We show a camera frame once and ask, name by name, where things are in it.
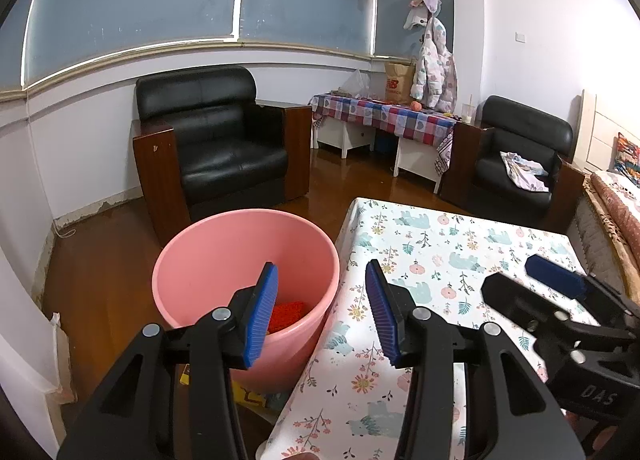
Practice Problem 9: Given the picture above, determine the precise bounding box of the pink plastic bucket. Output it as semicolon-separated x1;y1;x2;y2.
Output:
151;209;341;395

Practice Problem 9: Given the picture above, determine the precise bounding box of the cream wooden headboard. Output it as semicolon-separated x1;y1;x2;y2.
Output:
572;89;640;171

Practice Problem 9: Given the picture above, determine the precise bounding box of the beige quilted mattress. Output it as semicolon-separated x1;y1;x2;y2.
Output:
570;190;631;286

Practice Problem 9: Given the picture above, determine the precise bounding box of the brown paper bag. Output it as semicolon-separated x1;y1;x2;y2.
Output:
384;62;417;104

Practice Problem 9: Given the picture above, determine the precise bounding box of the white desk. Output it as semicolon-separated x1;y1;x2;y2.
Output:
315;117;443;193

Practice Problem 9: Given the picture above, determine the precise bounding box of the pastel printed puffer jacket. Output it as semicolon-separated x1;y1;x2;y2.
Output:
410;15;458;111

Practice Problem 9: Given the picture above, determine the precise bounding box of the black leather armchair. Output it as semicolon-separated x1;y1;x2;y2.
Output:
131;65;313;246
439;95;586;241

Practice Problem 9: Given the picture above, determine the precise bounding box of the clear plastic bag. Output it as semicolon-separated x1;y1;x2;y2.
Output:
345;69;373;100

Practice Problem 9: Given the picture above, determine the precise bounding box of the checkered cloth side table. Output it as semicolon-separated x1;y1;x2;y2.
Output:
308;93;457;176

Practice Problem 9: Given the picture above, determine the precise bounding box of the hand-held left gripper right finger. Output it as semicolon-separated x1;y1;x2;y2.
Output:
365;259;586;460

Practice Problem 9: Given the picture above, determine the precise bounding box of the brown dotted blanket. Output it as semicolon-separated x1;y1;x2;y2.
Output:
582;170;640;291

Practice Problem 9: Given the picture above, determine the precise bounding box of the pale printed cloth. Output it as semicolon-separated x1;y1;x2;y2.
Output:
500;151;551;192

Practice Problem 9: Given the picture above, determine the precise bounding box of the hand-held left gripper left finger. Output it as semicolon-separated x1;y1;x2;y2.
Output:
56;261;279;460

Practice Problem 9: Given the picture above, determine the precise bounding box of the bay window with grey blinds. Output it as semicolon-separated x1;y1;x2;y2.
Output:
0;0;453;91

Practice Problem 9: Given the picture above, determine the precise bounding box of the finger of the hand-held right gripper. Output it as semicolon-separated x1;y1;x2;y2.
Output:
481;271;636;348
525;254;640;321

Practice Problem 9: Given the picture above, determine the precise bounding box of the red spiky pad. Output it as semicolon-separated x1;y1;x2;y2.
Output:
267;299;307;335

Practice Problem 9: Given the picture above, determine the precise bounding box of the colourful patterned pillow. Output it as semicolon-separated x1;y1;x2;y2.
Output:
614;133;640;186

